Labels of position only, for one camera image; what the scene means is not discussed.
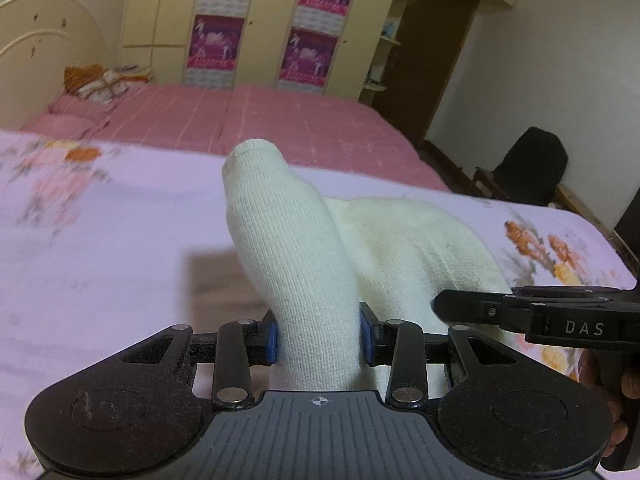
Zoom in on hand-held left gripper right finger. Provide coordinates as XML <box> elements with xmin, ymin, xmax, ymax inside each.
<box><xmin>358</xmin><ymin>302</ymin><xmax>523</xmax><ymax>407</ymax></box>

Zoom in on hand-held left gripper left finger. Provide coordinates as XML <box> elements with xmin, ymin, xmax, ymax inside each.
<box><xmin>120</xmin><ymin>310</ymin><xmax>279</xmax><ymax>409</ymax></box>

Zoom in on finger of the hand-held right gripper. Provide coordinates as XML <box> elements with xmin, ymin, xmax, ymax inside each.
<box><xmin>433</xmin><ymin>287</ymin><xmax>532</xmax><ymax>335</ymax></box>

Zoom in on white knitted sock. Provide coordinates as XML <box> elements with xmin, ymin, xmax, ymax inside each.
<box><xmin>221</xmin><ymin>137</ymin><xmax>517</xmax><ymax>394</ymax></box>

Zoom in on person's right hand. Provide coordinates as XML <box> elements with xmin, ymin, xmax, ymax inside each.
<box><xmin>575</xmin><ymin>349</ymin><xmax>640</xmax><ymax>453</ymax></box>

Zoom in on dark flat screen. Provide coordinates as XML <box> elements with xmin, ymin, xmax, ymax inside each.
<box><xmin>614</xmin><ymin>204</ymin><xmax>640</xmax><ymax>273</ymax></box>

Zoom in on wooden side table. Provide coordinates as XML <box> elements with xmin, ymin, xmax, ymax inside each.
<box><xmin>472</xmin><ymin>166</ymin><xmax>502</xmax><ymax>197</ymax></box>

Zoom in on black chair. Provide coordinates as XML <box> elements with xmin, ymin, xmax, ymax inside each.
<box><xmin>492</xmin><ymin>127</ymin><xmax>569</xmax><ymax>207</ymax></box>

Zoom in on floral bed sheet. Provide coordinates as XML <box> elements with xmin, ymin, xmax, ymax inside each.
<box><xmin>0</xmin><ymin>130</ymin><xmax>639</xmax><ymax>480</ymax></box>

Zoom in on pink checked bed cover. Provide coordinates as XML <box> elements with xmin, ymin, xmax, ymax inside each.
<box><xmin>27</xmin><ymin>82</ymin><xmax>452</xmax><ymax>195</ymax></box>

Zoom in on dark wooden door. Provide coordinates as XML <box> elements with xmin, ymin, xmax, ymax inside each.
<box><xmin>372</xmin><ymin>0</ymin><xmax>480</xmax><ymax>142</ymax></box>

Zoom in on cream corner shelf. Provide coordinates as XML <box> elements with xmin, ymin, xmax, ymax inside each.
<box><xmin>359</xmin><ymin>0</ymin><xmax>419</xmax><ymax>94</ymax></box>

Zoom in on folded patterned blankets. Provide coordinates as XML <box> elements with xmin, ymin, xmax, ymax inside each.
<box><xmin>64</xmin><ymin>64</ymin><xmax>152</xmax><ymax>106</ymax></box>

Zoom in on cream wardrobe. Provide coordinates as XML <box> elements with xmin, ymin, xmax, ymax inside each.
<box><xmin>120</xmin><ymin>0</ymin><xmax>407</xmax><ymax>107</ymax></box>

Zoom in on cream arched headboard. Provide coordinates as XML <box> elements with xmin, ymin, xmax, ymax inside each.
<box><xmin>0</xmin><ymin>0</ymin><xmax>109</xmax><ymax>132</ymax></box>

